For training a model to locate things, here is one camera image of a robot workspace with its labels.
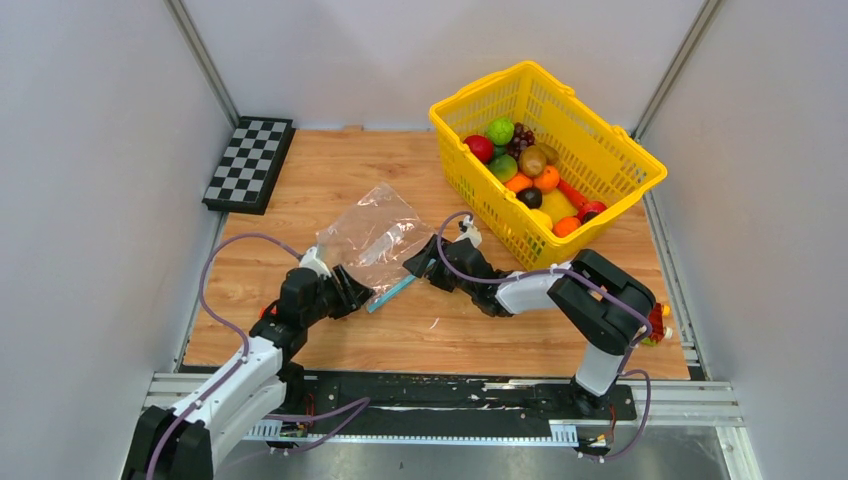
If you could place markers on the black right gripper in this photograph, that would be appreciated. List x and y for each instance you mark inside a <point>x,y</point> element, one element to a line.
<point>419,265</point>

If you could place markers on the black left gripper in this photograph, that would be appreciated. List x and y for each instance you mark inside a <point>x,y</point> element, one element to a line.
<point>351,298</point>

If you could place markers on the clear zip top bag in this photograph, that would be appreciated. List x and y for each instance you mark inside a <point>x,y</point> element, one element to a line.
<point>372,239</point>

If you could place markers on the red toy apple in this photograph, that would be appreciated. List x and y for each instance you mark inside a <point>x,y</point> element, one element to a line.
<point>481,147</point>

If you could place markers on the brown toy potato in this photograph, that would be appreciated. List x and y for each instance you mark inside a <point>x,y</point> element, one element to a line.
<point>532,161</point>

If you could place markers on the light green toy cabbage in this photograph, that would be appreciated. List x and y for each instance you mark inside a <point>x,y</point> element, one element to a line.
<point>500,131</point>

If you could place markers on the yellow plastic basket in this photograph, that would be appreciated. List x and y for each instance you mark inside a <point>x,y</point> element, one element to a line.
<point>598,159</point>

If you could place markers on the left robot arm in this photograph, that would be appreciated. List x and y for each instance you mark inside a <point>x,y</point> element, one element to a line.
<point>191,438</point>

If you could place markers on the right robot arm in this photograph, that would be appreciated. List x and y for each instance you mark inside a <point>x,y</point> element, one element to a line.
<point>608,306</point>

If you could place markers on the green toy mango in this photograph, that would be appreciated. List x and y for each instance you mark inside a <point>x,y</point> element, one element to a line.
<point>503,168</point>

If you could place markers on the orange toy fruit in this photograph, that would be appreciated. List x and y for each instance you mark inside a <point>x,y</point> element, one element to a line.
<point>566,226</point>

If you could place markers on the yellow toy lemon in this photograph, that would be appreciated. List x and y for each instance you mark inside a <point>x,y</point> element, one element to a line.
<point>554,207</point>

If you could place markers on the orange toy tangerine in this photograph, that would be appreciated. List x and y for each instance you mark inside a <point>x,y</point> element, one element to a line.
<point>548,180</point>

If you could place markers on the black white checkerboard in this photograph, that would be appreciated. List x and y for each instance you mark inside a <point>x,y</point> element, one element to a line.
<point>245,178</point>

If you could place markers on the dark red toy grapes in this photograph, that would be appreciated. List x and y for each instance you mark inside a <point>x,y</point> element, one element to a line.
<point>523,137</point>

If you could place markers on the orange toy carrot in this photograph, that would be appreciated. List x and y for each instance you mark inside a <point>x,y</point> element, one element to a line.
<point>577,199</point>

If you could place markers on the red toy pepper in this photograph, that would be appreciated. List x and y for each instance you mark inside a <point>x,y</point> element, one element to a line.
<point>590,210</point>

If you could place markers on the small toy on table edge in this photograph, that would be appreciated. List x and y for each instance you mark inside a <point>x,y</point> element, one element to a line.
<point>660,329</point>

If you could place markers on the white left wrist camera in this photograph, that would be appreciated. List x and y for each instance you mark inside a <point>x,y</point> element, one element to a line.
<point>311,259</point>

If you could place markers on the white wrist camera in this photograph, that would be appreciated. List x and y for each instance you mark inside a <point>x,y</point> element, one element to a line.
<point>468,231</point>
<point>311,259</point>

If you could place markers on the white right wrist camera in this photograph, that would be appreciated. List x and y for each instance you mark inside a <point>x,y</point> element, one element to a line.
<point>468,231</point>

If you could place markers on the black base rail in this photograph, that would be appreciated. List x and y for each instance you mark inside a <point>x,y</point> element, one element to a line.
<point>395,405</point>

